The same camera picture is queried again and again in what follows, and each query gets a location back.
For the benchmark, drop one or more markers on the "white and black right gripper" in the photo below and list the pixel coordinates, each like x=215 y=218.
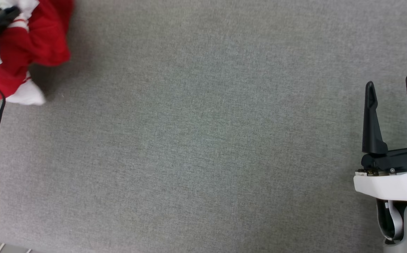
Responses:
x=396 y=182

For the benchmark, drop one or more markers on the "red and white garment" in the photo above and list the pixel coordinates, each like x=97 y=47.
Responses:
x=41 y=38

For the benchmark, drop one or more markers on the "grey fabric sofa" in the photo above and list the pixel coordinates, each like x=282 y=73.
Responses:
x=203 y=140

